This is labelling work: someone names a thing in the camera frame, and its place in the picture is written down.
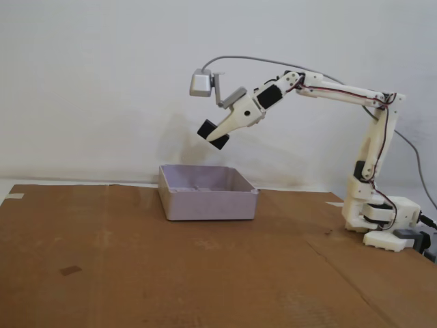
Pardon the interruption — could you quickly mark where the silver webcam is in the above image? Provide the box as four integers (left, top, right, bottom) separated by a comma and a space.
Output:
188, 68, 215, 98

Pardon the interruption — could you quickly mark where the grey webcam mount clip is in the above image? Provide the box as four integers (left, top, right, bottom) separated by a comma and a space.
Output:
210, 70, 247, 110

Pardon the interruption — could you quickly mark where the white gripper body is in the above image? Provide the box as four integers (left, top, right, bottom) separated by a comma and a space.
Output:
228, 94, 266, 129

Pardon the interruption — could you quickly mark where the white fixed gripper finger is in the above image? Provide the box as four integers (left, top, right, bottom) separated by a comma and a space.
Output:
208, 114, 243, 141

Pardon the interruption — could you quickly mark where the grey webcam cable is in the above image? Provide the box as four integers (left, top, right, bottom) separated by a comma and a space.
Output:
200, 55, 437, 208

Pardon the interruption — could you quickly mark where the brown cardboard sheet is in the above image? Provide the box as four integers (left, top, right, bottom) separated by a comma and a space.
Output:
0, 183, 437, 328

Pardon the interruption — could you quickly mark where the grey table clamp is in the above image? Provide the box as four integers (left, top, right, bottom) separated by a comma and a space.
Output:
393, 228, 437, 264

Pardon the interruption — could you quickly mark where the black block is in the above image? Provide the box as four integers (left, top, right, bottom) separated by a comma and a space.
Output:
197, 118, 231, 150

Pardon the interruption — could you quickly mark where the black power cable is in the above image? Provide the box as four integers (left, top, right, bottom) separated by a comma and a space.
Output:
418, 213, 437, 230

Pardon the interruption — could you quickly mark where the pale grey plastic box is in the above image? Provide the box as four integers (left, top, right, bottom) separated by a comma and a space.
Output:
158, 164, 259, 222

